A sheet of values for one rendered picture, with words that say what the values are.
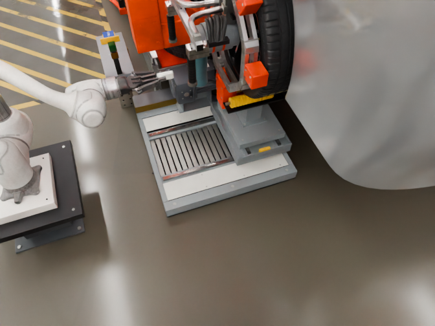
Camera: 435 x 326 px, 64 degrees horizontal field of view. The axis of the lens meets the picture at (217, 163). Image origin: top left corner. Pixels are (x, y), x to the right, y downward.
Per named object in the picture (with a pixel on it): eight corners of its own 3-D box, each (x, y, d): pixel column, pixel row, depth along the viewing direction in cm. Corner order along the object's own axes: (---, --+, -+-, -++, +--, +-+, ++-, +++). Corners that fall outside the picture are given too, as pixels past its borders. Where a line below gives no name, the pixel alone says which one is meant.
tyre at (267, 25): (281, -95, 146) (246, 8, 209) (228, -88, 141) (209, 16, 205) (339, 43, 134) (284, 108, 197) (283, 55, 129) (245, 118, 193)
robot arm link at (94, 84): (107, 96, 153) (109, 109, 143) (70, 104, 150) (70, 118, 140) (100, 72, 147) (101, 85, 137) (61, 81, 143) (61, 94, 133)
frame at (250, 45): (252, 111, 174) (265, 8, 130) (239, 114, 173) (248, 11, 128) (215, 46, 203) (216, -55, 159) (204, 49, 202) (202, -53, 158)
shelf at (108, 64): (135, 76, 212) (134, 72, 209) (107, 82, 208) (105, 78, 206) (122, 35, 235) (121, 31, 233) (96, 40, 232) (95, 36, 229)
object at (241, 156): (289, 151, 222) (292, 141, 214) (237, 167, 215) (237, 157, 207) (258, 99, 249) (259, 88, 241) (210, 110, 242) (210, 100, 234)
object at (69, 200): (4, 269, 185) (-29, 247, 161) (2, 193, 212) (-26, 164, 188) (99, 238, 196) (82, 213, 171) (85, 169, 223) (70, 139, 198)
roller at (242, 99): (277, 98, 193) (279, 90, 188) (227, 111, 187) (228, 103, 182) (272, 92, 196) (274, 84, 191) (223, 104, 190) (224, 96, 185)
